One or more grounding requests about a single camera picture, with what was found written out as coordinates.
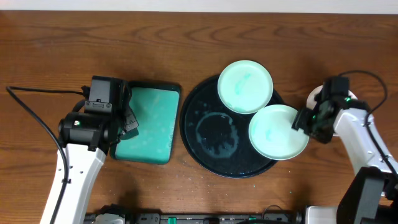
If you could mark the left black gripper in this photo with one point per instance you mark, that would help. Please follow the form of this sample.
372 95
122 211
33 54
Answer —
125 115

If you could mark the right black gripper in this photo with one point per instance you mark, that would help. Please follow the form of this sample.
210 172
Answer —
300 120

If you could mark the white plate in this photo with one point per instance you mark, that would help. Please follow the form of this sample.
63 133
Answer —
311 99

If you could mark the mint green plate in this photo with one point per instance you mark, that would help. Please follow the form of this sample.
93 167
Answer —
245 87
271 133

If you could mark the mint green plate top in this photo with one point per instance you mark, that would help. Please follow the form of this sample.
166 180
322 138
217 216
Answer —
245 87

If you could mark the dark green sponge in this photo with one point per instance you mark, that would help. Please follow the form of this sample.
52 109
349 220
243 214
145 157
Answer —
125 135

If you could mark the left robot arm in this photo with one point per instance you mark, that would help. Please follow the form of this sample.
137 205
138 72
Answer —
96 124

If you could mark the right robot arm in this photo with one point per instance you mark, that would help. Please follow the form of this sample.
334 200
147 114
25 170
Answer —
372 195

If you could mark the rectangular dark green tray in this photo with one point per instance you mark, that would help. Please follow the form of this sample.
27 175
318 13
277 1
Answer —
155 105

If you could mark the round black tray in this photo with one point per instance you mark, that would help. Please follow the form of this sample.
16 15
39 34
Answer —
218 138

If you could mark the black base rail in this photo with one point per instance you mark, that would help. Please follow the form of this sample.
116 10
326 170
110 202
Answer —
117 214

